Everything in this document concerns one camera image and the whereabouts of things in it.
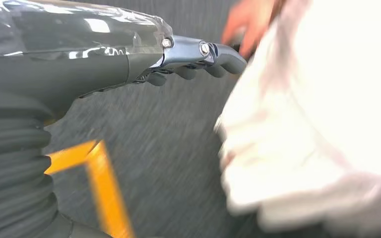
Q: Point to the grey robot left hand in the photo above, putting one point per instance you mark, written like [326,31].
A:
[62,49]

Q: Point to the seated person in white shirt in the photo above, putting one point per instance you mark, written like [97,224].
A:
[308,115]

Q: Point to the yellow floor tape marking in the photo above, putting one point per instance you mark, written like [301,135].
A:
[106,190]

